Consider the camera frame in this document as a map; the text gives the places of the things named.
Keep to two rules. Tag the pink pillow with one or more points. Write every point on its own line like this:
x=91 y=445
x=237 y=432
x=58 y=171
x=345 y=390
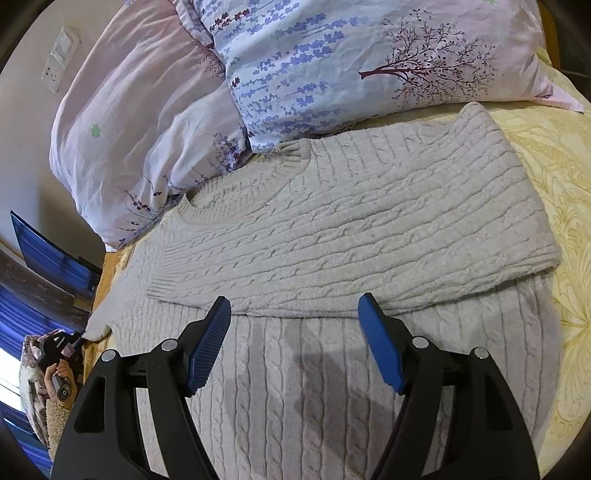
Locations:
x=138 y=115

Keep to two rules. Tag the blue floral tree print pillow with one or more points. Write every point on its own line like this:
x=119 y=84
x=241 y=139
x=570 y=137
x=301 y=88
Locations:
x=332 y=60

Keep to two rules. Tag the yellow patterned bedspread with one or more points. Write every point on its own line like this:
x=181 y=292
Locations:
x=570 y=221

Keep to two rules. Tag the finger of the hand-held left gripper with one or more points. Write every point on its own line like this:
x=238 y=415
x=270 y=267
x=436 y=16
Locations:
x=77 y=342

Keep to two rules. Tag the blue curtain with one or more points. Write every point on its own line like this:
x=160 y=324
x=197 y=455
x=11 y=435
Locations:
x=14 y=318

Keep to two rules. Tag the wooden bed headboard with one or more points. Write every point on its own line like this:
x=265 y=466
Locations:
x=549 y=32

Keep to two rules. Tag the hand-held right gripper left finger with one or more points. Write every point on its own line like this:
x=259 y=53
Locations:
x=210 y=344

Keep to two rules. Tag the person's left hand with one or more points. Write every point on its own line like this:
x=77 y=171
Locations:
x=64 y=371

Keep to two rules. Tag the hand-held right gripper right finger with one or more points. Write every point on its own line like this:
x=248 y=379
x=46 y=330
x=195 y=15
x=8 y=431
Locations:
x=381 y=344

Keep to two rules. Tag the black flat screen television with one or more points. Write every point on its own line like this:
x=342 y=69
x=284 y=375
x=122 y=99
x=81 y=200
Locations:
x=51 y=256

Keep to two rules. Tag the white wall switch plate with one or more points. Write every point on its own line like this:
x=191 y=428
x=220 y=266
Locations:
x=59 y=57

